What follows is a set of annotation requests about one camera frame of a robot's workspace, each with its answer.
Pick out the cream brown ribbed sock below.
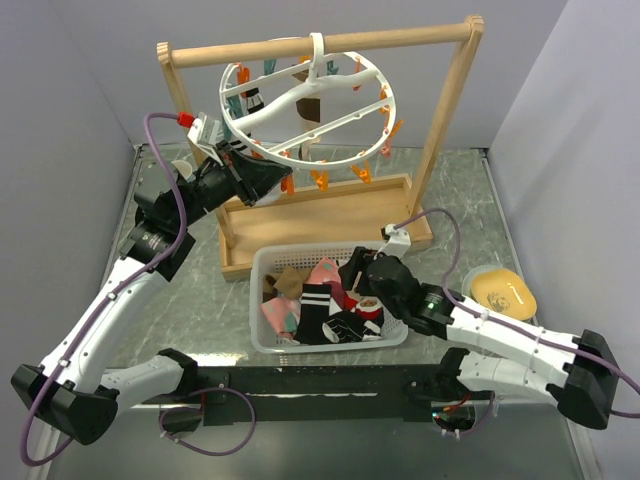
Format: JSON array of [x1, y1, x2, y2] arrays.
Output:
[[296, 94, 321, 161]]

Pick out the yellow dish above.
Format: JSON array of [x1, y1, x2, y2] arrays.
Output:
[[462, 265, 537, 321]]

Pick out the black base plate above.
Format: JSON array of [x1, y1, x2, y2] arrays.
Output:
[[138, 363, 496, 427]]

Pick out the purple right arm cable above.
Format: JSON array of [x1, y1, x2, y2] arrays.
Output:
[[392, 207, 640, 440]]

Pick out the aluminium rail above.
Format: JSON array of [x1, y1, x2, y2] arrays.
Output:
[[48, 363, 580, 411]]

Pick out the black white striped sock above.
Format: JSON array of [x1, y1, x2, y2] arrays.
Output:
[[242, 88, 264, 114]]

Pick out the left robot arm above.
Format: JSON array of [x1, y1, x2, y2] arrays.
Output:
[[11, 142, 292, 445]]

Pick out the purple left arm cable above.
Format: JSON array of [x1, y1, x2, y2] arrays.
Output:
[[19, 112, 257, 467]]

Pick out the tan brown sock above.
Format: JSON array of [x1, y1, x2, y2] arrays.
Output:
[[262, 267, 306, 301]]

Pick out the orange clothes peg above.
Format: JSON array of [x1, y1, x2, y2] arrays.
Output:
[[311, 170, 329, 191], [280, 174, 295, 196]]

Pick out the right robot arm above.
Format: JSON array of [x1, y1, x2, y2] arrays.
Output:
[[338, 246, 618, 430]]

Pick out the teal right clothes peg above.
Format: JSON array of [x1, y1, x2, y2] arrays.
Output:
[[226, 95, 244, 119]]

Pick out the red santa sock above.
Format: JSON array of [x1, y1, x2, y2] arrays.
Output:
[[345, 295, 385, 326]]

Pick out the white plastic laundry basket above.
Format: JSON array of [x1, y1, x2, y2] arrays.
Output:
[[249, 240, 408, 355]]

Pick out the wooden hanger stand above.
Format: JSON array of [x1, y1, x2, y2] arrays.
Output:
[[156, 15, 484, 281]]

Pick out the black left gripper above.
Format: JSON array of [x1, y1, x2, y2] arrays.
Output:
[[172, 139, 291, 229]]

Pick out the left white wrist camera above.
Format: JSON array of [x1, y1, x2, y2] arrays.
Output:
[[187, 112, 221, 157]]

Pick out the white round clip hanger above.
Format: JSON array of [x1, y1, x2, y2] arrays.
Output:
[[219, 33, 403, 174]]

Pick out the pink clothes peg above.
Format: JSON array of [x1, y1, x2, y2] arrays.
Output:
[[380, 139, 392, 158]]

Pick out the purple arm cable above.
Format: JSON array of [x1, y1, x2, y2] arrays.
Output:
[[392, 207, 640, 440], [19, 112, 257, 467]]

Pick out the black sock white stripes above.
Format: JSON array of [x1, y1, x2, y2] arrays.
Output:
[[294, 284, 331, 345]]

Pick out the pink sock left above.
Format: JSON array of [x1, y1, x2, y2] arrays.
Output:
[[261, 297, 301, 340]]

